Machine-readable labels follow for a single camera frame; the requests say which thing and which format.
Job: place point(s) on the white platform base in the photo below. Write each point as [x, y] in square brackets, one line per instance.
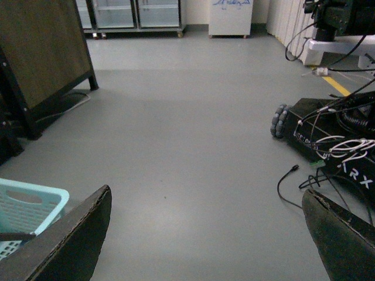
[314, 50]

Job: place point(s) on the light blue plastic basket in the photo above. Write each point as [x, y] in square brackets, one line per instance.
[26, 211]

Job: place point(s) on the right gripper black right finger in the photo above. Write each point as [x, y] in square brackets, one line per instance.
[344, 241]

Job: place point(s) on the white cabinet with drawing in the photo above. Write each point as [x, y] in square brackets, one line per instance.
[230, 18]

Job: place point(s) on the glass door display cabinet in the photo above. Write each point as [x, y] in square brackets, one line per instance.
[99, 18]

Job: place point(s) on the grey omni wheel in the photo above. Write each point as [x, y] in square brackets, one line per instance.
[279, 120]

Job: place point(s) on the brown wooden panel stand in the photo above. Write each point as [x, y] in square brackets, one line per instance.
[44, 55]

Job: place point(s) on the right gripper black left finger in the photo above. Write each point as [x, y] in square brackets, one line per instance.
[69, 248]

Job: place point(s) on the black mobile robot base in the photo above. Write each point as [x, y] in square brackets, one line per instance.
[339, 133]

